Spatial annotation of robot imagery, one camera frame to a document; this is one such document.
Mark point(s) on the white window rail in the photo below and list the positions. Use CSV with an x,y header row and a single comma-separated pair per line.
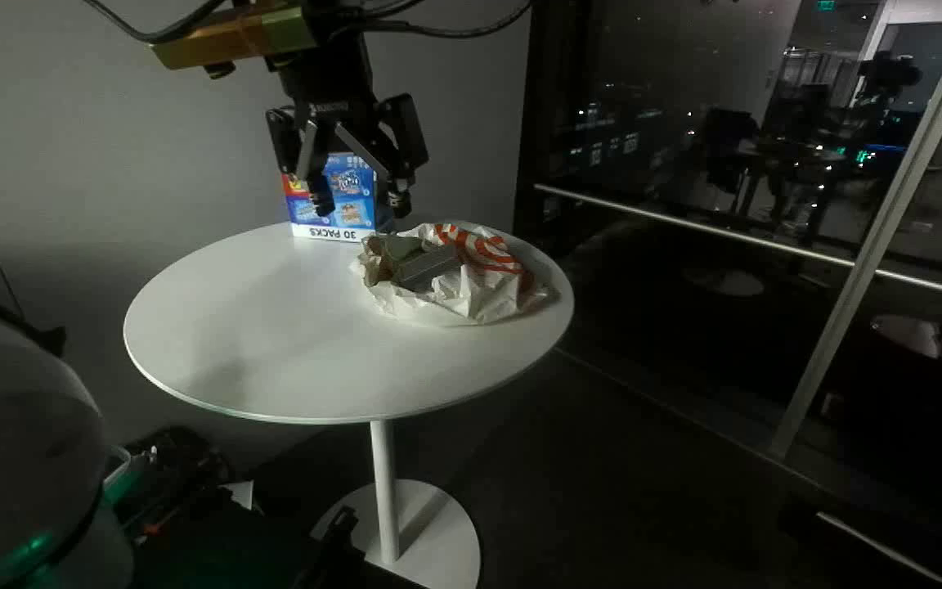
x,y
752,243

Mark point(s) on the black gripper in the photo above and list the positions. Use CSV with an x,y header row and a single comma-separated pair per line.
x,y
329,75

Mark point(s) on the dark duster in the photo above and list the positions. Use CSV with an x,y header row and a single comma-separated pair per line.
x,y
432,273

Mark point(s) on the black equipment under table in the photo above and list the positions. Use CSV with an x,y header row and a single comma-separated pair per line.
x,y
219,511

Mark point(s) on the white red plastic bag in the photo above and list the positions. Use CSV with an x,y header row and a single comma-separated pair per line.
x,y
473,287

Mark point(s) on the white window frame post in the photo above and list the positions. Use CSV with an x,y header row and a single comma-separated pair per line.
x,y
876,230

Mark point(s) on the white table pedestal with base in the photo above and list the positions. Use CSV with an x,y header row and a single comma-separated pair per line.
x,y
386,511

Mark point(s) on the blue snack variety box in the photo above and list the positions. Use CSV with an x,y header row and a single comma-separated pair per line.
x,y
353,187

